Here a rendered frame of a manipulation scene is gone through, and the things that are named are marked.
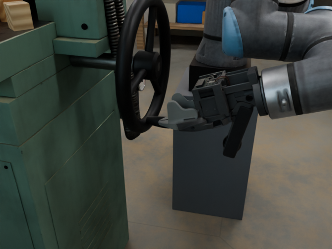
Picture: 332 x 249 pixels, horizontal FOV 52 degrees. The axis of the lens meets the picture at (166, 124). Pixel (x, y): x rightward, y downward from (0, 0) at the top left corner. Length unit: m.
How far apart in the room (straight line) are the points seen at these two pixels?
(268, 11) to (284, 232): 1.04
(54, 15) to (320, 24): 0.50
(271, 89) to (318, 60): 0.08
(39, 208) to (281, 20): 0.60
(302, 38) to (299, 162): 1.33
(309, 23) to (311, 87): 0.14
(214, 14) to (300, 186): 0.95
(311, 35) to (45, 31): 0.49
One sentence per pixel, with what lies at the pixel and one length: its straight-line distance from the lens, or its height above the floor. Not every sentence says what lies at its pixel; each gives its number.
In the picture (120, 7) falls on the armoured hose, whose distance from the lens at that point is 0.75.
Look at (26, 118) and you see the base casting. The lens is 0.68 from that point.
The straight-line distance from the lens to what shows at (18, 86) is 0.65.
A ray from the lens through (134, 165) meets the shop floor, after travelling 1.79.
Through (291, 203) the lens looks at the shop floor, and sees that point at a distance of 1.65.
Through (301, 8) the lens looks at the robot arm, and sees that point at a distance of 1.22.
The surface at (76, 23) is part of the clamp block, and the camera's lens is 0.71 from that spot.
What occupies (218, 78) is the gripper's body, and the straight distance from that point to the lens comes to 0.60.
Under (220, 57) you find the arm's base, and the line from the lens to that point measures 1.21.
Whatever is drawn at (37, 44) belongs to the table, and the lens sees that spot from 0.69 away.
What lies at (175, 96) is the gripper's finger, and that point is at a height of 0.77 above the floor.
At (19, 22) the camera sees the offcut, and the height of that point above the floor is 0.91.
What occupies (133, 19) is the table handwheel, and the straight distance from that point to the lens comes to 0.62.
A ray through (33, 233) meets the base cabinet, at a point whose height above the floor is 0.48.
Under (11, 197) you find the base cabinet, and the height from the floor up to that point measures 0.58.
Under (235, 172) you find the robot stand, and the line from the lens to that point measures 1.36.
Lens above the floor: 1.05
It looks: 29 degrees down
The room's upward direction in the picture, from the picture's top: straight up
